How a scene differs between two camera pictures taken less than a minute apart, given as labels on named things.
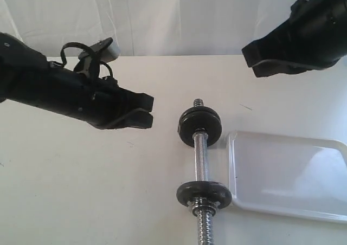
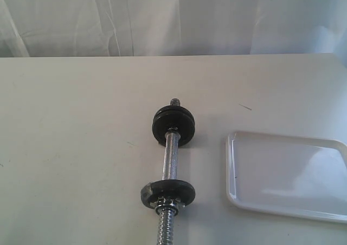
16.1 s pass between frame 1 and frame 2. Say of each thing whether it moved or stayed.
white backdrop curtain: stayed
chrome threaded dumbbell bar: moved
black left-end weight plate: moved
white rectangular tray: stayed
